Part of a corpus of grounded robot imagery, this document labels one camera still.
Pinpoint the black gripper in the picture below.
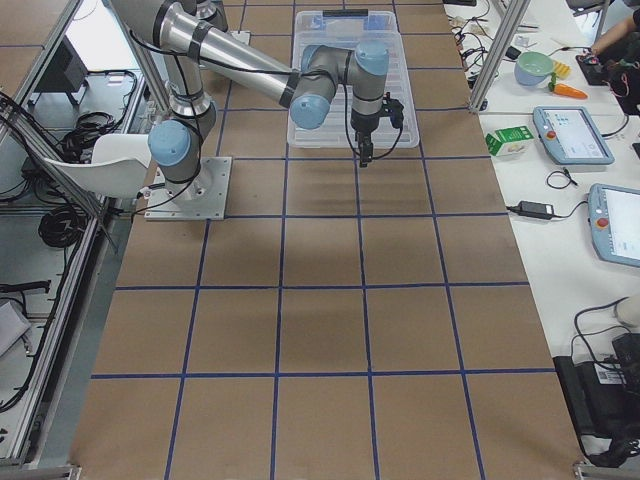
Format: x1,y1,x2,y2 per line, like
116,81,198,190
350,112,379,167

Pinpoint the clear plastic box lid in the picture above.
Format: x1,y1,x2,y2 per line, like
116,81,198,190
286,10,420,149

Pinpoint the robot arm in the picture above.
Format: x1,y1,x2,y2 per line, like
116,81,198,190
111,1,390,216
195,0,228,32

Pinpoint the green white carton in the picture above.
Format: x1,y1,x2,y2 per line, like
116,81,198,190
485,125,534,157

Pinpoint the black power adapter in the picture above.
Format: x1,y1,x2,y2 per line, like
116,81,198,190
518,201,555,220

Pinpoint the green bowl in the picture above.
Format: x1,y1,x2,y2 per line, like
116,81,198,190
514,51,554,86

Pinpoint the blue teach pendant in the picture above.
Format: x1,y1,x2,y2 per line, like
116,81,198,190
532,106,615,166
588,184,639,267

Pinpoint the toy carrot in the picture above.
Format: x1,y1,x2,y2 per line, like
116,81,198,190
548,83,588,100

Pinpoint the white chair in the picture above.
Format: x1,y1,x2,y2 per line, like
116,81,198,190
44,134,151,199

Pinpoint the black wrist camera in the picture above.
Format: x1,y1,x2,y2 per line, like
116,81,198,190
381,92,404,130

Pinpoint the black box latch handle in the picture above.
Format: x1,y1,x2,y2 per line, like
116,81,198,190
322,9,369,18

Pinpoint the aluminium frame post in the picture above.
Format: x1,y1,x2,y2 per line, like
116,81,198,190
469,0,530,113

